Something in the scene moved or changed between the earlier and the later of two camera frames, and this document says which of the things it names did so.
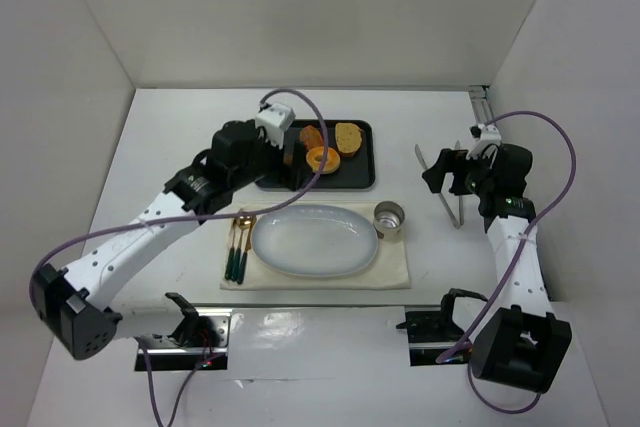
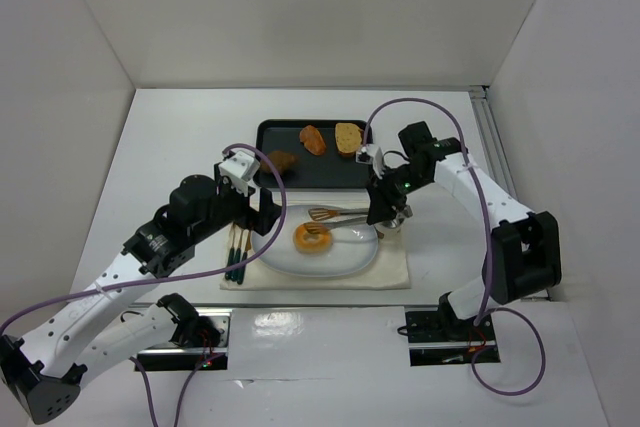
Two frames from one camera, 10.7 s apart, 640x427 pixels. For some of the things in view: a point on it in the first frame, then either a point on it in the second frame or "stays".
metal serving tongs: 457,225 → 329,213
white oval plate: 314,240 stays
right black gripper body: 461,173 → 379,204
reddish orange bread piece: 312,137 stays
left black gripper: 292,167 → 264,212
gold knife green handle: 243,261 stays
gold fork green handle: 229,265 stays
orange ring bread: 314,159 → 311,243
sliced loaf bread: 348,138 stays
